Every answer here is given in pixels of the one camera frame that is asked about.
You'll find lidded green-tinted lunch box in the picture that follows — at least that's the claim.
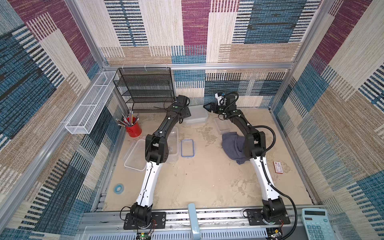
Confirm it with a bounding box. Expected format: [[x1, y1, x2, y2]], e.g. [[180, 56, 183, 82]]
[[183, 105, 209, 125]]

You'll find small blue-rimmed lunch box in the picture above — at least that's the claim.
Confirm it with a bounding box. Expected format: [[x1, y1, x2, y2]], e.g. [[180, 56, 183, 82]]
[[215, 118, 231, 135]]

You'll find large clear plastic lunch box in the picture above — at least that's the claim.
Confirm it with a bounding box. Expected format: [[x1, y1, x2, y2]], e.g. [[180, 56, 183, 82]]
[[167, 127, 179, 163]]

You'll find blue-rimmed small box lid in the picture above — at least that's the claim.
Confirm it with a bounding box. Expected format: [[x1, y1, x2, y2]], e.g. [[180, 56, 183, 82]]
[[181, 139, 195, 158]]

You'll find dark blue cloth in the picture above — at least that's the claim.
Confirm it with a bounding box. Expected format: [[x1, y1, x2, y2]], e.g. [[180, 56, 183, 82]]
[[222, 132, 249, 165]]

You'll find clear lunch box lid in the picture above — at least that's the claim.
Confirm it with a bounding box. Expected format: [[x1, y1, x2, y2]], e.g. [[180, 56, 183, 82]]
[[124, 139, 147, 172]]

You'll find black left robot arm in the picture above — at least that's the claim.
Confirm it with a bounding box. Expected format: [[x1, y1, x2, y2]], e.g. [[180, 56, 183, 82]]
[[130, 103, 191, 226]]

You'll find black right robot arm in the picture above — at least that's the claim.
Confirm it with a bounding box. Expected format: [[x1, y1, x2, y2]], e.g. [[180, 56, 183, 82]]
[[204, 92, 286, 225]]

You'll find black mesh shelf rack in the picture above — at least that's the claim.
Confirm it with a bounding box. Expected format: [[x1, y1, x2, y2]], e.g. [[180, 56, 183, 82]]
[[114, 68, 176, 113]]

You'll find red pen cup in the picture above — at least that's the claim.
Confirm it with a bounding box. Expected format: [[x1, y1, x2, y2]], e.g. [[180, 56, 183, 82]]
[[125, 117, 142, 138]]

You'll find small red white card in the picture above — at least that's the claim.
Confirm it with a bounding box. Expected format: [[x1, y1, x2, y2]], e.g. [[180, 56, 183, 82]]
[[274, 162, 284, 174]]

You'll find blue tape roll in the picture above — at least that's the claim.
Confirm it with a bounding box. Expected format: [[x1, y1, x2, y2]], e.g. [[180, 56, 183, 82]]
[[114, 184, 125, 195]]

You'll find light blue calculator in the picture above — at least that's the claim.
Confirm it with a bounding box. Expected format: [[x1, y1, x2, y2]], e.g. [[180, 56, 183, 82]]
[[302, 208, 336, 240]]

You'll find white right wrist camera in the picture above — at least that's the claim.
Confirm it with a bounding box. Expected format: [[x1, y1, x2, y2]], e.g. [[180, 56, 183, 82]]
[[215, 92, 226, 106]]

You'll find black corrugated cable conduit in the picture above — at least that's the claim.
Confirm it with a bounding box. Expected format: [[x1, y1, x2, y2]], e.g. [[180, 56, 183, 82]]
[[218, 91, 298, 240]]

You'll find light blue rail clamp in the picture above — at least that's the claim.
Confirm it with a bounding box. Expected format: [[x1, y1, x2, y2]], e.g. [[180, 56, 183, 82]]
[[188, 203, 202, 240]]

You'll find white mesh wall basket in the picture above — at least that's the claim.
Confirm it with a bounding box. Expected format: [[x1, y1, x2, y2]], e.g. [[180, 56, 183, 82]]
[[65, 72, 116, 135]]

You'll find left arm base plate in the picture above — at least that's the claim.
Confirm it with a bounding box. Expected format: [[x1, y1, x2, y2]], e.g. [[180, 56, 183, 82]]
[[123, 212, 167, 230]]

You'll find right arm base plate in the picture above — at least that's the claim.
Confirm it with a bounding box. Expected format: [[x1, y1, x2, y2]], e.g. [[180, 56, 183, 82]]
[[243, 208, 291, 226]]

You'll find aluminium front rail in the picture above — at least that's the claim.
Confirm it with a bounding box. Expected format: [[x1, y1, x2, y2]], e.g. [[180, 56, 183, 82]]
[[75, 207, 280, 240]]

